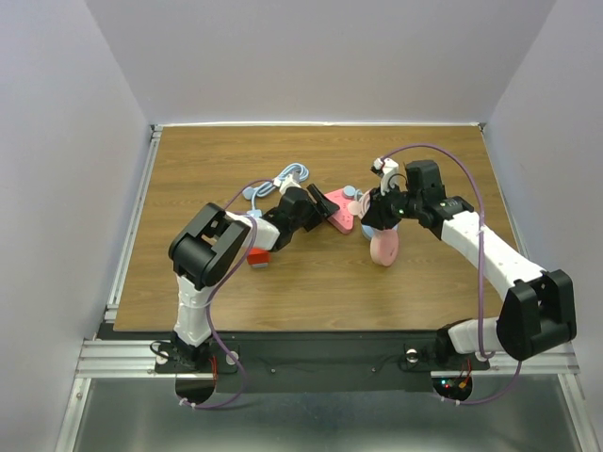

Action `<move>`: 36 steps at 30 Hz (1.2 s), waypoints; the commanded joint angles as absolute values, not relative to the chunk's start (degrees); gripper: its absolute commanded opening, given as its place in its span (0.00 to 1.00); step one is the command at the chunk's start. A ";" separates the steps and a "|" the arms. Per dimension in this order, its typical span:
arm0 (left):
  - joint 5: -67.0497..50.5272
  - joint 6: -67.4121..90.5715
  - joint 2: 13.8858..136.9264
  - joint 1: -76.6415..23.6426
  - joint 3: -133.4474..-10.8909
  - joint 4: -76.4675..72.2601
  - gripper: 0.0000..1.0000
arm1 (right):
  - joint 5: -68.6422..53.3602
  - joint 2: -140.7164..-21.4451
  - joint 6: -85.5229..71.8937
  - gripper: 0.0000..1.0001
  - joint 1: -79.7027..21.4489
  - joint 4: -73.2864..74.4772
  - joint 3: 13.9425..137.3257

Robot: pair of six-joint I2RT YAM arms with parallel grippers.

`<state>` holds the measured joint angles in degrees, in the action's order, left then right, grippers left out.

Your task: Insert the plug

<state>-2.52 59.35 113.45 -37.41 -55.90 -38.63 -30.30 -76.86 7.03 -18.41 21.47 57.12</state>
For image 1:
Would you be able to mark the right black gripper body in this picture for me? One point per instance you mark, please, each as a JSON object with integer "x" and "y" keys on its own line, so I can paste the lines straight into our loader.
{"x": 389, "y": 208}

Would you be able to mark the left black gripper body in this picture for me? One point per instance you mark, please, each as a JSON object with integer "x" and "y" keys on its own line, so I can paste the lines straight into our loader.
{"x": 312, "y": 216}

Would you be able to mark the pink triangular power strip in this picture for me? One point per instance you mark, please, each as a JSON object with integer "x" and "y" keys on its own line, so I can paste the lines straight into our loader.
{"x": 343, "y": 220}

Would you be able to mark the pink round socket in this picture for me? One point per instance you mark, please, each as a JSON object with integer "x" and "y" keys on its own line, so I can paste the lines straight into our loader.
{"x": 384, "y": 247}

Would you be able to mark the red cube socket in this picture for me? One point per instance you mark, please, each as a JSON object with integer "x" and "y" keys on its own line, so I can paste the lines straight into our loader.
{"x": 258, "y": 257}

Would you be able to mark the blue round socket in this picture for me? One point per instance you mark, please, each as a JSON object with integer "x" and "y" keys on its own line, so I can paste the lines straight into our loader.
{"x": 369, "y": 232}

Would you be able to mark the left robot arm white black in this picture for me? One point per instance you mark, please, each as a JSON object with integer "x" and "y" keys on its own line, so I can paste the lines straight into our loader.
{"x": 203, "y": 256}

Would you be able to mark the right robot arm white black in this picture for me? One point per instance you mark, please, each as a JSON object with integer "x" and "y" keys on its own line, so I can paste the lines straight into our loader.
{"x": 538, "y": 306}

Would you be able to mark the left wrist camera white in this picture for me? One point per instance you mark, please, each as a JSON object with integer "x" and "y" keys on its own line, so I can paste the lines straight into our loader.
{"x": 290, "y": 180}

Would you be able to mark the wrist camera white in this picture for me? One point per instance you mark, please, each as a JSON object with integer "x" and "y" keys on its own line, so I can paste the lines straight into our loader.
{"x": 290, "y": 180}
{"x": 388, "y": 171}

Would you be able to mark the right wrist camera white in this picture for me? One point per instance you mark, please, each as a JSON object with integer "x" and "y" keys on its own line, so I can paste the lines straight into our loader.
{"x": 388, "y": 171}

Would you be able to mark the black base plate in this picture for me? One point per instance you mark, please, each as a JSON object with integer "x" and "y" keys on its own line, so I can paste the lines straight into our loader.
{"x": 313, "y": 362}

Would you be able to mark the aluminium frame rail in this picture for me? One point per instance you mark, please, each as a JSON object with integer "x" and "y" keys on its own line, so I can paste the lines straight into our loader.
{"x": 115, "y": 294}

